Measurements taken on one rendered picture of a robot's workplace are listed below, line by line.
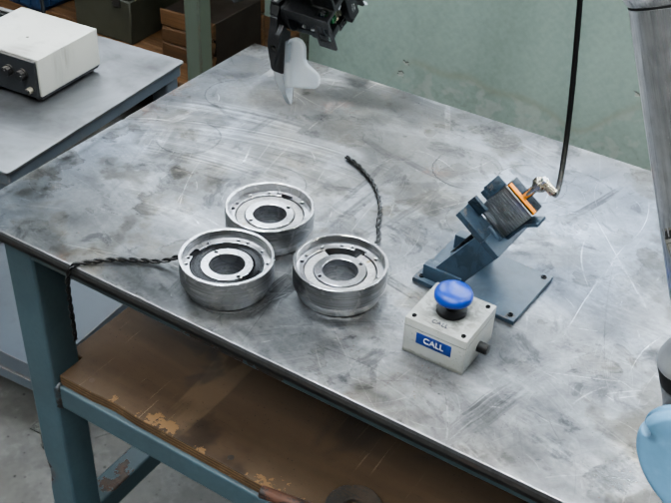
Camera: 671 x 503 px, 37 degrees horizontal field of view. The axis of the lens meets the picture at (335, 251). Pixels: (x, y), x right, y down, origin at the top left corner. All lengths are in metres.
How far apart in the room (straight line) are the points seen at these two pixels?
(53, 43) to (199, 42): 0.91
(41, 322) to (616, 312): 0.71
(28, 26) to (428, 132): 0.77
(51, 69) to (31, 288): 0.55
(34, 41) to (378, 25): 1.37
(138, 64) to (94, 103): 0.16
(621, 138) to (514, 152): 1.35
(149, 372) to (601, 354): 0.62
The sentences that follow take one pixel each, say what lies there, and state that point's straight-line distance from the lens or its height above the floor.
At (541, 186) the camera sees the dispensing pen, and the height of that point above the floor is 0.95.
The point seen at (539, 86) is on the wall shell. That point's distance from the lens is 2.77.
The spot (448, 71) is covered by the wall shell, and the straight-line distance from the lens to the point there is 2.88.
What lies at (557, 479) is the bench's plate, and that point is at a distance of 0.96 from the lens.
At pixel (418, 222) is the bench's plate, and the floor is 0.80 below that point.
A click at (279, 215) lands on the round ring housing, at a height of 0.82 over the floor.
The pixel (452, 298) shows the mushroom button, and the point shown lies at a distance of 1.01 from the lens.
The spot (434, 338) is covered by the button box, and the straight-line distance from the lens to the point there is 1.02.
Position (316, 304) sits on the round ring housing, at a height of 0.82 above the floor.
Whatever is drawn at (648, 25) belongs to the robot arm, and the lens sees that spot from 0.68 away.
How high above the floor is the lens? 1.50
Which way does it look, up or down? 37 degrees down
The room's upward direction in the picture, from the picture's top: 3 degrees clockwise
